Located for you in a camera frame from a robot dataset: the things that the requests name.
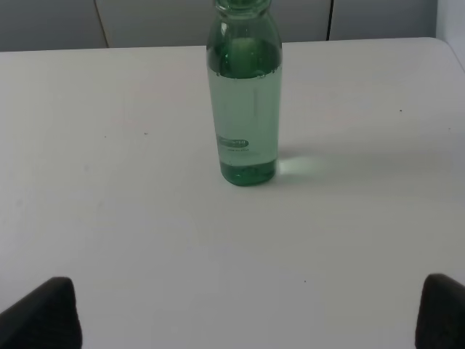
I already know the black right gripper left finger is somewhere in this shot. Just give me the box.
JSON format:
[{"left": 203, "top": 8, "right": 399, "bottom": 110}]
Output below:
[{"left": 1, "top": 277, "right": 82, "bottom": 349}]

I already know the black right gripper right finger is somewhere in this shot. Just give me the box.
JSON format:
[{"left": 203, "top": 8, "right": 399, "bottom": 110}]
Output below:
[{"left": 415, "top": 273, "right": 464, "bottom": 349}]

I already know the green transparent water bottle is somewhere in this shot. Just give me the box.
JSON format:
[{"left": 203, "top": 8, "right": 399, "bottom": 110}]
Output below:
[{"left": 206, "top": 1, "right": 283, "bottom": 186}]

